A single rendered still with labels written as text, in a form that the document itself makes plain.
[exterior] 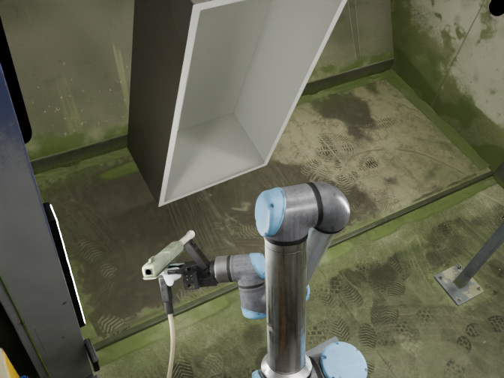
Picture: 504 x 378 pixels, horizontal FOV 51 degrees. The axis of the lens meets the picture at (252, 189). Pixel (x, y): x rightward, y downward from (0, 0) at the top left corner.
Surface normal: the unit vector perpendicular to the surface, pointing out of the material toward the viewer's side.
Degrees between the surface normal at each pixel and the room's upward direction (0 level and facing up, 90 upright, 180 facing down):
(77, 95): 57
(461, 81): 90
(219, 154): 12
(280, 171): 0
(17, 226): 90
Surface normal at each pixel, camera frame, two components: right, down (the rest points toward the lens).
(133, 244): 0.12, -0.63
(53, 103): 0.47, 0.25
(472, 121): -0.86, 0.31
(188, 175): 0.23, -0.47
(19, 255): 0.49, 0.71
